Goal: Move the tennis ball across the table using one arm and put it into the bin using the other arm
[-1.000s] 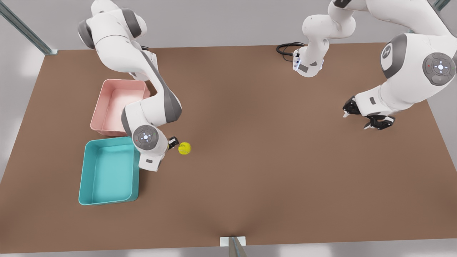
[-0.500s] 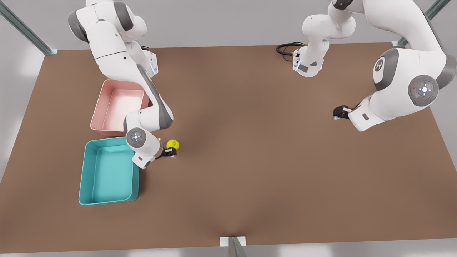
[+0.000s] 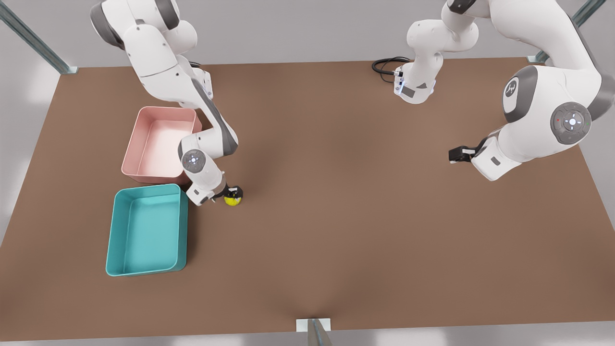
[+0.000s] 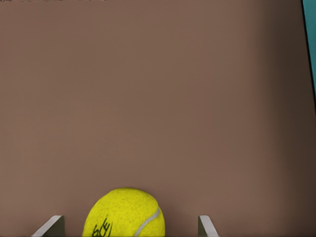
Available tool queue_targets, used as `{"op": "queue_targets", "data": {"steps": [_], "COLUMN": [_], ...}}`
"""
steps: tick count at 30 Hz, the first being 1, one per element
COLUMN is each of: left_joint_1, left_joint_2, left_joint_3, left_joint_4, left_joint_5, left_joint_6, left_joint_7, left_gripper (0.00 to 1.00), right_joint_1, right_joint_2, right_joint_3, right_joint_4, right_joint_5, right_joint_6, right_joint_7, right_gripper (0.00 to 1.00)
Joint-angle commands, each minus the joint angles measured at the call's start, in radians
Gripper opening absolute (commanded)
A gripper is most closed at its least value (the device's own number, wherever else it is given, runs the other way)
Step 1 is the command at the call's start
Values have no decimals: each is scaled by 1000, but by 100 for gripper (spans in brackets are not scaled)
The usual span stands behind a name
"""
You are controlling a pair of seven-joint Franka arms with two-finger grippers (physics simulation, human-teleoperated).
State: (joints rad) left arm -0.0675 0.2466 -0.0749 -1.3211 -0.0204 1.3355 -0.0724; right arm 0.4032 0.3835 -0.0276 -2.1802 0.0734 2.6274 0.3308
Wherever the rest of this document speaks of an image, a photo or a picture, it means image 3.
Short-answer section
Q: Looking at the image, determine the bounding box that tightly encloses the silver frame post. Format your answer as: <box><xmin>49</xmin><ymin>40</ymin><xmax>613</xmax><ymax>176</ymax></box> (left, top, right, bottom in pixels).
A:
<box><xmin>0</xmin><ymin>2</ymin><xmax>78</xmax><ymax>75</ymax></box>
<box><xmin>296</xmin><ymin>318</ymin><xmax>332</xmax><ymax>346</ymax></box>
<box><xmin>527</xmin><ymin>0</ymin><xmax>607</xmax><ymax>64</ymax></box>

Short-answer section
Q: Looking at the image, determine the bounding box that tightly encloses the teal plastic tray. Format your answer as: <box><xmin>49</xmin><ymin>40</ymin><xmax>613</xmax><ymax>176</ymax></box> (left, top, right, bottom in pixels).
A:
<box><xmin>105</xmin><ymin>184</ymin><xmax>189</xmax><ymax>277</ymax></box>

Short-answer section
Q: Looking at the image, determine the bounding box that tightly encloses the pink plastic tray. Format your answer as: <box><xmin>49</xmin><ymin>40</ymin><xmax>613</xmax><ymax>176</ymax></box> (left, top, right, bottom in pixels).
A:
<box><xmin>121</xmin><ymin>106</ymin><xmax>203</xmax><ymax>186</ymax></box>

